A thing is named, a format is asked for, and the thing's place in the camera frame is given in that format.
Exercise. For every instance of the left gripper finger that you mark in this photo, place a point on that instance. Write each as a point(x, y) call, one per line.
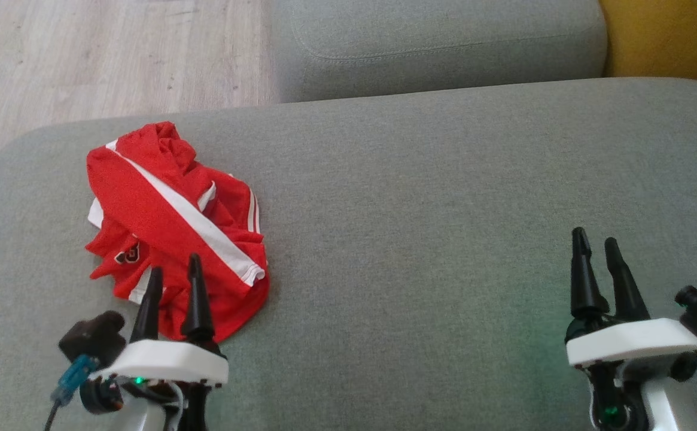
point(197, 305)
point(148, 311)

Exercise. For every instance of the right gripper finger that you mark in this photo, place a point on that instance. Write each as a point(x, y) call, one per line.
point(626, 293)
point(584, 281)

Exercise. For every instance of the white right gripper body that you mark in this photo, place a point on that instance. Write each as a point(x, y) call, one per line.
point(629, 341)

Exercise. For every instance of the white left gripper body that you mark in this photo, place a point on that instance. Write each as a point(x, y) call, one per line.
point(169, 362)

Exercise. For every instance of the red and white shorts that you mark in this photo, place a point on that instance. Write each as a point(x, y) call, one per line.
point(163, 203)

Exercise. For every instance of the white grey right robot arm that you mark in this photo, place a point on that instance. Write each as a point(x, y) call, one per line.
point(668, 413)

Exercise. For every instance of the black round right wrist module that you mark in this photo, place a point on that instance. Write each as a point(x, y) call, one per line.
point(684, 367)

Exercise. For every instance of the black round wrist module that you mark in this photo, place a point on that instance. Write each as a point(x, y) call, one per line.
point(684, 367)
point(100, 396)

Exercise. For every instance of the black round left wrist module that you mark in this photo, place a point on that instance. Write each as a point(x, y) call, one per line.
point(100, 396)

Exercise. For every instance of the large grey sofa seat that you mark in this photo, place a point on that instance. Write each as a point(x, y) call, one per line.
point(420, 227)

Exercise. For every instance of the yellow sofa backrest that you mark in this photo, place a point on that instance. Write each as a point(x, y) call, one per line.
point(671, 36)

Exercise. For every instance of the grey sofa seat cushion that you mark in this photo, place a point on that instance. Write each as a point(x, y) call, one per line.
point(438, 42)

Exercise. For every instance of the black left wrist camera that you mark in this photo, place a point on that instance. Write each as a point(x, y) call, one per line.
point(94, 338)

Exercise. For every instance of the blue left camera connector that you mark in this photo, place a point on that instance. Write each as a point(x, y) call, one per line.
point(76, 377)

